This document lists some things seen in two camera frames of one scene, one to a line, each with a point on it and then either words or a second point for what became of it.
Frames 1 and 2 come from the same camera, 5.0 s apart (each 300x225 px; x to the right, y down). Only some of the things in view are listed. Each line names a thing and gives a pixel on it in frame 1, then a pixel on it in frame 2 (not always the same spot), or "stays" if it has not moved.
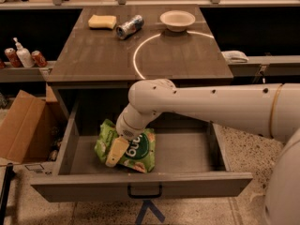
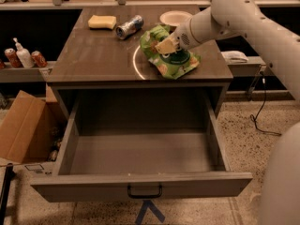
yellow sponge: (102, 22) stays
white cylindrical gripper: (126, 130) -> (180, 38)
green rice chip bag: (140, 153) -> (174, 65)
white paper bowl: (177, 21) stays
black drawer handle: (152, 196) stays
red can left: (13, 57) stays
